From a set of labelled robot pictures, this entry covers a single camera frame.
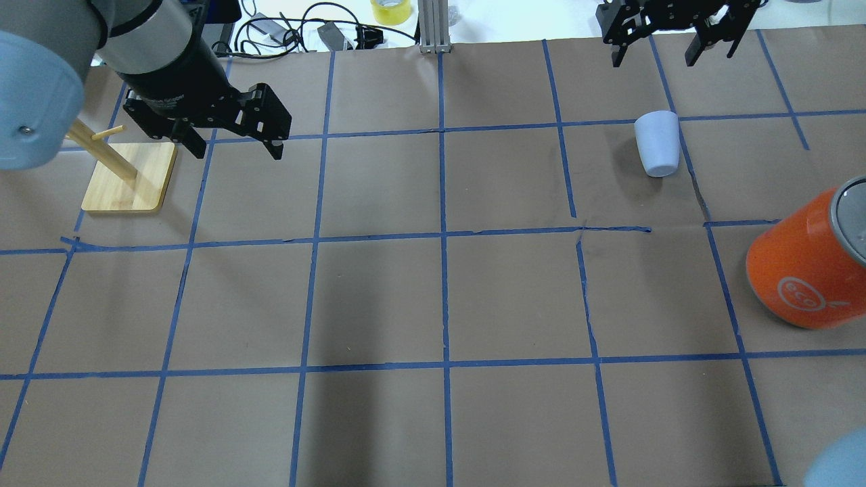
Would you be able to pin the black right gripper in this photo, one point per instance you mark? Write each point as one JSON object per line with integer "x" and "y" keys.
{"x": 676, "y": 15}

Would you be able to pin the light blue plastic cup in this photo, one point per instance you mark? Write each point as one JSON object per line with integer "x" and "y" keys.
{"x": 657, "y": 136}

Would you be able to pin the orange canister with grey lid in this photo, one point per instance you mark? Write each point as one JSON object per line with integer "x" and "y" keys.
{"x": 809, "y": 269}

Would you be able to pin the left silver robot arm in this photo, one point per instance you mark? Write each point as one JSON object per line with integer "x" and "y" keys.
{"x": 47, "y": 50}

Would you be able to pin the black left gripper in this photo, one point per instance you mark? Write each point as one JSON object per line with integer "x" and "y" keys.
{"x": 177, "y": 80}

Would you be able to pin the yellow tape roll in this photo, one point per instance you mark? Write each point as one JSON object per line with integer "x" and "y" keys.
{"x": 391, "y": 12}

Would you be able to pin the wooden mug tree stand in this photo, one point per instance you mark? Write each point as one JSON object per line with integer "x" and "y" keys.
{"x": 130, "y": 178}

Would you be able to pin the aluminium frame post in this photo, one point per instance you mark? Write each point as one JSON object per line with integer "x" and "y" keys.
{"x": 433, "y": 24}

